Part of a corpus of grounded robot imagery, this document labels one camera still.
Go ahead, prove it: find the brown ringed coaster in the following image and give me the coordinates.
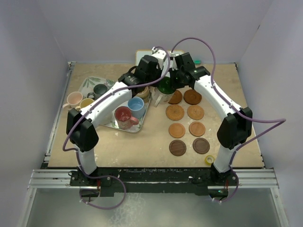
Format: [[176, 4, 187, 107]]
[[169, 90, 183, 105], [183, 89, 202, 105]]

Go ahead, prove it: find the green mug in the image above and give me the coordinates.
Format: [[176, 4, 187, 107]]
[[151, 77, 176, 107]]

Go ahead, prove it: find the tan brown mug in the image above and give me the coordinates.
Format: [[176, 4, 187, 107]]
[[137, 87, 150, 100]]

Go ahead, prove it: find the woven rattan coaster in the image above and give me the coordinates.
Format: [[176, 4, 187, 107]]
[[166, 105, 185, 121], [187, 105, 205, 120]]

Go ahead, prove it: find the light blue mug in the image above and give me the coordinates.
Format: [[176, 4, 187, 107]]
[[127, 96, 145, 119]]

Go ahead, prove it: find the orange wooden coaster front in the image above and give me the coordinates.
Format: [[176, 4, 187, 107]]
[[169, 123, 186, 139]]

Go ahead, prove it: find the orange wooden coaster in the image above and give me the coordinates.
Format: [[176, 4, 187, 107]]
[[169, 123, 186, 139], [189, 122, 206, 137]]

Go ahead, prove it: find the red pink mug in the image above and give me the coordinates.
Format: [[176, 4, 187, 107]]
[[114, 106, 139, 130]]

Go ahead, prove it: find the dark walnut coaster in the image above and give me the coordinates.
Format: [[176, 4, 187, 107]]
[[169, 140, 187, 157], [193, 138, 210, 154]]

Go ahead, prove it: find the yellow mug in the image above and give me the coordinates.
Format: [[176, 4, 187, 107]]
[[75, 98, 94, 110]]

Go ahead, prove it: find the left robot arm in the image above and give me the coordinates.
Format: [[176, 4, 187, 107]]
[[62, 51, 170, 185]]

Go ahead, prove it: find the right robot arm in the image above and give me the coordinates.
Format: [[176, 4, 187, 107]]
[[169, 52, 252, 185]]

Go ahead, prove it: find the small whiteboard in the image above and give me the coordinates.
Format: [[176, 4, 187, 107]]
[[135, 50, 185, 65]]

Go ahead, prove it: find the grey mug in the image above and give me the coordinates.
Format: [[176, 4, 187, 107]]
[[87, 84, 108, 100]]

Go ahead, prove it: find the floral serving tray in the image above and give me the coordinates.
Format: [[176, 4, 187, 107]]
[[78, 76, 151, 133]]

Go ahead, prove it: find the yellow tape roll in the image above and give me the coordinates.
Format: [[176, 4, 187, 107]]
[[205, 155, 214, 166]]

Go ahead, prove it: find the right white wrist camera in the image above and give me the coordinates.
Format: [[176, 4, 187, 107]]
[[170, 53, 181, 70]]

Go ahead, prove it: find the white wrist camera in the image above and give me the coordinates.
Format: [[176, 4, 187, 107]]
[[151, 47, 170, 69], [170, 53, 181, 70]]

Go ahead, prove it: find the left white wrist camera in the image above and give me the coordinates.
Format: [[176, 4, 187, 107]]
[[151, 47, 170, 69]]

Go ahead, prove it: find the black base frame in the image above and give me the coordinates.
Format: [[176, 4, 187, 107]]
[[68, 167, 239, 198]]

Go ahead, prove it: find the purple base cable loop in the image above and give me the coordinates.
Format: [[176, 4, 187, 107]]
[[79, 175, 127, 210]]

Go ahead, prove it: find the aluminium rail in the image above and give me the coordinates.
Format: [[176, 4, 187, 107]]
[[29, 169, 279, 189]]

